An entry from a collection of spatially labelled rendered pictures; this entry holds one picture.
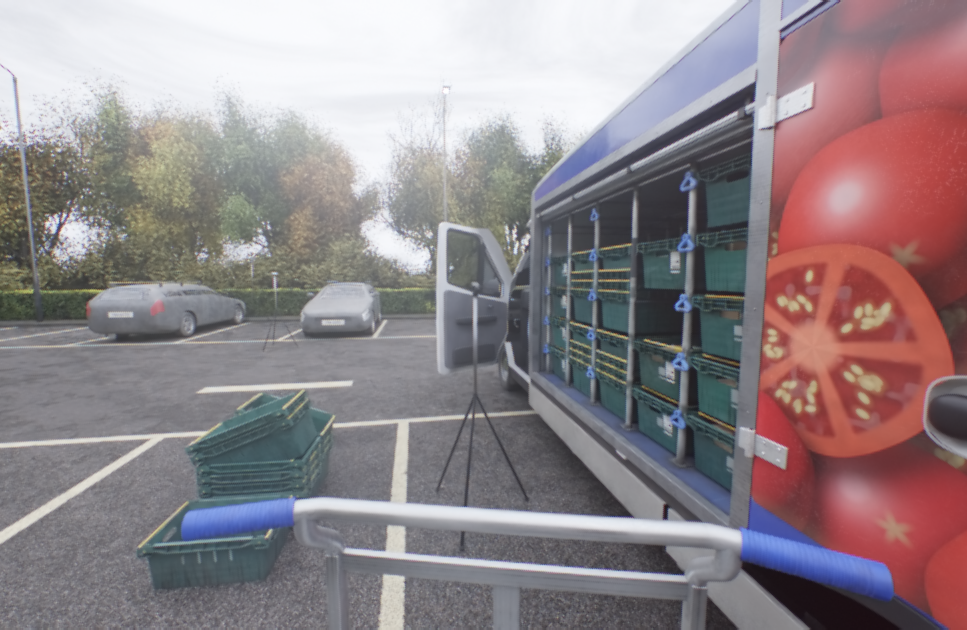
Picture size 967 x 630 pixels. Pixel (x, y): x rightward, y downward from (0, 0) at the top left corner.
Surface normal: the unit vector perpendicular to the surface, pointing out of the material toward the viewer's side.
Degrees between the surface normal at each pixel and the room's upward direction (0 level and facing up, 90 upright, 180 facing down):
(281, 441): 93
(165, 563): 93
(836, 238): 90
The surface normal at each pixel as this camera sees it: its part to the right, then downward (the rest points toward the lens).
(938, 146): -0.98, 0.02
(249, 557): 0.14, 0.15
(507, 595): -0.11, 0.09
